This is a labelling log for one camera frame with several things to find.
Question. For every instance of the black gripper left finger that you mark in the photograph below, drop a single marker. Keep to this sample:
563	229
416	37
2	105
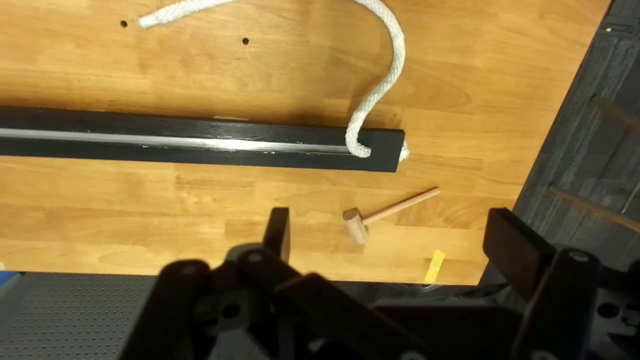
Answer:
281	233

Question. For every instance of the yellow tape strip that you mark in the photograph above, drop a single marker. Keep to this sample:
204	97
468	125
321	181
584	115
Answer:
434	264

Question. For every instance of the black rail with silver groove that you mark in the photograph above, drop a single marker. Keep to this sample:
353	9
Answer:
132	154

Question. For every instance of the small wooden mallet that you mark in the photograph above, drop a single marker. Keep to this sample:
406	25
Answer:
354	225

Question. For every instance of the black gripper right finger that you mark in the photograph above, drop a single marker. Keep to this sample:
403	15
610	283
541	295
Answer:
516	253

